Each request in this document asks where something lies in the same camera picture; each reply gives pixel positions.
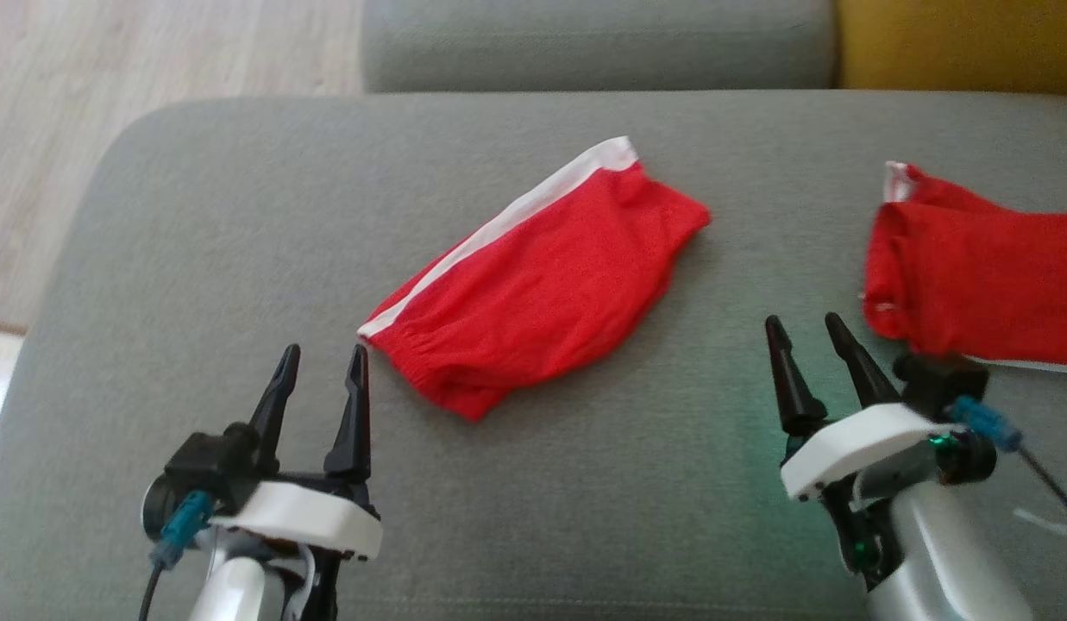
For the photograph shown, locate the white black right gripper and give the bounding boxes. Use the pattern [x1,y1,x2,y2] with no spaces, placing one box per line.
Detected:
[764,312,965,587]

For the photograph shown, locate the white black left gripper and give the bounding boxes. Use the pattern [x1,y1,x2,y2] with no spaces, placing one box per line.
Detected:
[212,343,383,621]

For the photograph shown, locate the red basketball jersey white sleeves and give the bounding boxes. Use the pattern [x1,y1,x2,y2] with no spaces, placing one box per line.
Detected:
[860,160,1067,374]

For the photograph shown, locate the red shorts with white stripe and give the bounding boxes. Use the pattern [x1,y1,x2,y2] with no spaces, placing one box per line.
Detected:
[357,135,713,424]

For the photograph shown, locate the large grey sofa seat cushion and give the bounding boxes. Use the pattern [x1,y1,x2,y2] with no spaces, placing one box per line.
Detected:
[0,90,1067,621]

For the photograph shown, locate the large yellow sofa back cushion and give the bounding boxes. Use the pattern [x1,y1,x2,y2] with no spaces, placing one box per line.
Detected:
[836,0,1067,97]

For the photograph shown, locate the grey sofa back cushion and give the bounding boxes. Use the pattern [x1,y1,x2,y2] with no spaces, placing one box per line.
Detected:
[361,0,841,95]

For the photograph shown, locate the right camera cable teal plug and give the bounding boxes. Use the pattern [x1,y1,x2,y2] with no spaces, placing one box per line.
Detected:
[951,395,1067,575]

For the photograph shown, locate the camera cable teal plug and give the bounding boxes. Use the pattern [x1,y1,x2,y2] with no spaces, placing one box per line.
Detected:
[951,395,1067,575]
[139,490,216,621]

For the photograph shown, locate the left camera cable teal plug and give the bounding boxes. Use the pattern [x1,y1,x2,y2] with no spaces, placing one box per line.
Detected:
[139,490,216,621]

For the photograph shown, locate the white cable tie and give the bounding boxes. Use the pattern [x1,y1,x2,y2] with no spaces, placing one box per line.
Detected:
[1012,507,1067,537]

